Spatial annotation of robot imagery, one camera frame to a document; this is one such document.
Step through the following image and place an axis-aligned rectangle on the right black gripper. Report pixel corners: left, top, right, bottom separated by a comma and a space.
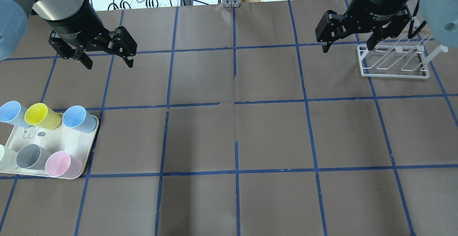
315, 0, 411, 53

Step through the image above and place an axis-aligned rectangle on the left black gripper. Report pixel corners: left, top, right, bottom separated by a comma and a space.
46, 2, 137, 70

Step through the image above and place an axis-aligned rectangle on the light blue cup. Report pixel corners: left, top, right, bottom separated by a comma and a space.
62, 105, 98, 133

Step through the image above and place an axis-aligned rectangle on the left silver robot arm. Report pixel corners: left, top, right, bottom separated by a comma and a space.
0, 0, 137, 70

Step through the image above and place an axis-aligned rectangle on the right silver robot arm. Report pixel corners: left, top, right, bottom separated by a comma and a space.
315, 0, 458, 53

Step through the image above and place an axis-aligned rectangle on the yellow cup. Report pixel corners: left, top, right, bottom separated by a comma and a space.
24, 103, 62, 130

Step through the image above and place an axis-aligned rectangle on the blue cup at edge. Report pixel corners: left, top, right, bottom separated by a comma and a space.
0, 101, 31, 127

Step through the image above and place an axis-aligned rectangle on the pink cup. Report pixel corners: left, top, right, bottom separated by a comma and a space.
45, 151, 83, 179

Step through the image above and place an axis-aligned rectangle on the grey cup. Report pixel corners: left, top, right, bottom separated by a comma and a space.
16, 144, 52, 171

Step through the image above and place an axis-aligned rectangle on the pale green cup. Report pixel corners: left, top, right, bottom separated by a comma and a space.
0, 145, 18, 171

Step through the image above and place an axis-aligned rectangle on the cream plastic tray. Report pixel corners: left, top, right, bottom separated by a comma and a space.
1, 116, 99, 180

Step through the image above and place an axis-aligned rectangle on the brown paper table mat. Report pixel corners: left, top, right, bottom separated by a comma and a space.
1, 0, 457, 236

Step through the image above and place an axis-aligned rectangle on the white wire cup rack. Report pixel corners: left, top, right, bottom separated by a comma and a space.
356, 26, 449, 79

